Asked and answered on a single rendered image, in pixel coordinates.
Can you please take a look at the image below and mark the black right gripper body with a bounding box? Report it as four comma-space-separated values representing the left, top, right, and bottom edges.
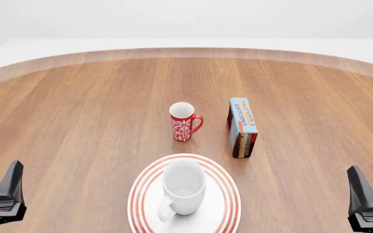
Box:
347, 210, 373, 233

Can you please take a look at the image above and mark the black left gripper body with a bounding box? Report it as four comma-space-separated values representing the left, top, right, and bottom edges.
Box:
0, 200, 28, 231

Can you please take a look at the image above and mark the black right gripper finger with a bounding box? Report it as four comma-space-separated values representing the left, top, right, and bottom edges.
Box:
346, 165, 373, 216

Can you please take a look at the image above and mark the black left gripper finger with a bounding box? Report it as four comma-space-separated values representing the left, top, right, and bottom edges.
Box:
0, 159, 25, 204

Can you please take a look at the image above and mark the chocolate pudding box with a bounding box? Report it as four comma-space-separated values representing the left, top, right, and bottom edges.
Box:
227, 97, 258, 159

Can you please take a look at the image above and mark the white plate with red rings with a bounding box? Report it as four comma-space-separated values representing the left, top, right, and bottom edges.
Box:
127, 153, 242, 233

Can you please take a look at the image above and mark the white mug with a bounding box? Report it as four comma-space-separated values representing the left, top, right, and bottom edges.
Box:
157, 159, 207, 223

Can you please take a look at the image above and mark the red patterned mug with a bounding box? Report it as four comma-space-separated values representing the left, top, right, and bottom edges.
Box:
168, 101, 205, 142

